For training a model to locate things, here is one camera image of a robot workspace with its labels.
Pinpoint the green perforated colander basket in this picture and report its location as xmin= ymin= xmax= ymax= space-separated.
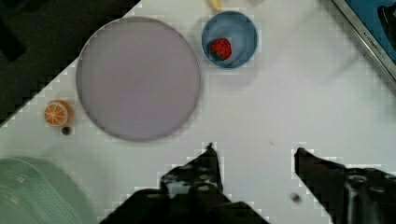
xmin=0 ymin=157 xmax=96 ymax=224

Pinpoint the large grey round plate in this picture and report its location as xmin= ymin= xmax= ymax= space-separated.
xmin=76 ymin=16 xmax=202 ymax=142

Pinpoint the silver black toaster oven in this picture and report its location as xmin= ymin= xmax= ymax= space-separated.
xmin=331 ymin=0 xmax=396 ymax=79

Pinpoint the red strawberry in bowl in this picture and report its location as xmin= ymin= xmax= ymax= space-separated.
xmin=209 ymin=38 xmax=232 ymax=61

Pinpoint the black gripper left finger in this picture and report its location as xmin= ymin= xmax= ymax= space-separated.
xmin=99 ymin=144 xmax=270 ymax=224

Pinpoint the orange slice toy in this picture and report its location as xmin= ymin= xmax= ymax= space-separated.
xmin=44 ymin=100 xmax=73 ymax=127

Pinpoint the small blue bowl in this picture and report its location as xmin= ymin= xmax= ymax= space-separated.
xmin=201 ymin=11 xmax=259 ymax=69

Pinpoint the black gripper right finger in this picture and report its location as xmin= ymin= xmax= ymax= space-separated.
xmin=294 ymin=147 xmax=396 ymax=224

